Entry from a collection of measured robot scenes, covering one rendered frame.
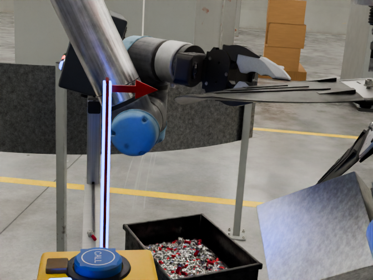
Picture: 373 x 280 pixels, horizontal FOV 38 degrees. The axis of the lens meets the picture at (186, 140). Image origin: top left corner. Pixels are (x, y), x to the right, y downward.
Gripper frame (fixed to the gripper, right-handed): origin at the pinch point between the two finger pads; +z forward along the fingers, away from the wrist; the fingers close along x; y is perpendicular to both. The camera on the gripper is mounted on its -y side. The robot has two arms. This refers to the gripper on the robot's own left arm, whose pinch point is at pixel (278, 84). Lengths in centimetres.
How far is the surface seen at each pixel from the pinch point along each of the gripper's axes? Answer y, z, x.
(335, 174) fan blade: 10.5, 6.3, 12.9
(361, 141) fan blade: 13.3, 8.1, 7.3
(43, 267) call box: -42.0, 7.0, 15.4
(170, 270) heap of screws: -2.2, -13.6, 34.3
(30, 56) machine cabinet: 308, -569, 51
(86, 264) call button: -40.2, 10.5, 14.2
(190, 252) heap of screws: 5.1, -16.0, 33.5
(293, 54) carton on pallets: 678, -417, 5
